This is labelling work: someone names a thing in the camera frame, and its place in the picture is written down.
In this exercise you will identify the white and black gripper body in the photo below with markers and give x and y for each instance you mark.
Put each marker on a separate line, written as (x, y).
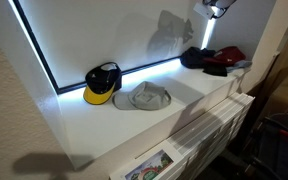
(222, 2)

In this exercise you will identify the red baseball cap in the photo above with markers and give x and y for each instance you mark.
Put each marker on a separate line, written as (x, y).
(230, 53)

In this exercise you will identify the dark navy cap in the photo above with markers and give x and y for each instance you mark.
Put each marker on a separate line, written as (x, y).
(194, 56)

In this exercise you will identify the grey-blue cap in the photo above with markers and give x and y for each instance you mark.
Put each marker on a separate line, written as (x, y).
(240, 64)

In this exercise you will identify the brown cardboard box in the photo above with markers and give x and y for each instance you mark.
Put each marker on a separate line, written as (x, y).
(287, 90)

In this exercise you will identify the grey baseball cap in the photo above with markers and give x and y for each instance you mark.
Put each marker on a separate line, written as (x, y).
(147, 96)

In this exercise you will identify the white panel radiator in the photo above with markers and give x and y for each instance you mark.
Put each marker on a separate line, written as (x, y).
(210, 126)

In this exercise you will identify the black cap with yellow brim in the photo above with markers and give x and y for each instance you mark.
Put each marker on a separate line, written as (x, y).
(100, 81)

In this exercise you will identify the black chair with red part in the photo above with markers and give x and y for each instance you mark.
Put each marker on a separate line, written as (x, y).
(277, 146)

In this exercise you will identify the colourful printed leaflet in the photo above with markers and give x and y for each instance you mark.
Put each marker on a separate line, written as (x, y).
(150, 166)

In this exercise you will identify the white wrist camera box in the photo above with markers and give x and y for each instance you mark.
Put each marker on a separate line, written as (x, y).
(204, 10)

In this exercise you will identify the black window frame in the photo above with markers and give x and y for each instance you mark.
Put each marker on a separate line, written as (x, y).
(36, 43)

